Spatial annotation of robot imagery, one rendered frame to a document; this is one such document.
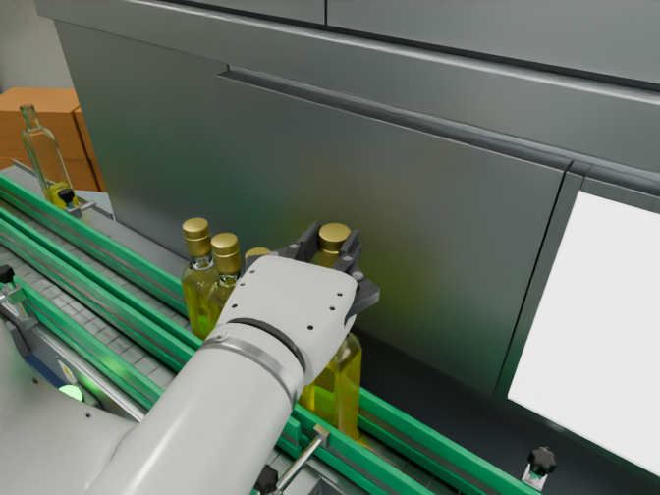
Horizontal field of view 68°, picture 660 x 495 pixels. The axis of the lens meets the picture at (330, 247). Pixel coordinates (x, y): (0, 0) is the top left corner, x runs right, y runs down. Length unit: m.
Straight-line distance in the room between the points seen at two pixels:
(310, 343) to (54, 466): 0.19
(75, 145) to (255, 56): 2.54
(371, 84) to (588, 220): 0.26
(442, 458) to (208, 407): 0.45
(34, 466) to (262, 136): 0.48
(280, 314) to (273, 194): 0.37
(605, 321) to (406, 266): 0.23
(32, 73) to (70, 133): 1.64
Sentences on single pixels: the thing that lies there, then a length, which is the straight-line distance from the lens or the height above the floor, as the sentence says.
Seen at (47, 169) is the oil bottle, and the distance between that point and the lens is 1.31.
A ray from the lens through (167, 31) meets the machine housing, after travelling 0.80.
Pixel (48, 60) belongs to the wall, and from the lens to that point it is 4.59.
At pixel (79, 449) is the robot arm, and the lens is 0.41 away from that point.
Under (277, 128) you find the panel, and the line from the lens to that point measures 0.68.
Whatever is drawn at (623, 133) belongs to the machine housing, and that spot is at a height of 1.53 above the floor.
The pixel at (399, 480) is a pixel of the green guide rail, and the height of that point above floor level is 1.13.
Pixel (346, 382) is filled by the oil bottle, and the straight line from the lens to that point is 0.63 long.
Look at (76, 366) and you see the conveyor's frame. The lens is 0.96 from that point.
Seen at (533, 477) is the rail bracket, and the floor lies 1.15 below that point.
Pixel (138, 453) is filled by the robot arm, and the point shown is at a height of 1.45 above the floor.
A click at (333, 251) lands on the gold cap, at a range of 0.50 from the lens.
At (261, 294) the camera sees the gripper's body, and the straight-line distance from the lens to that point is 0.41.
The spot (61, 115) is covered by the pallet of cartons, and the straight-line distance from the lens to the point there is 3.10.
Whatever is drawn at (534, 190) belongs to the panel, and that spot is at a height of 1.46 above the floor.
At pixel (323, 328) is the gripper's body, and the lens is 0.39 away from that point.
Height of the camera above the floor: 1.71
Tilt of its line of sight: 37 degrees down
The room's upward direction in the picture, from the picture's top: straight up
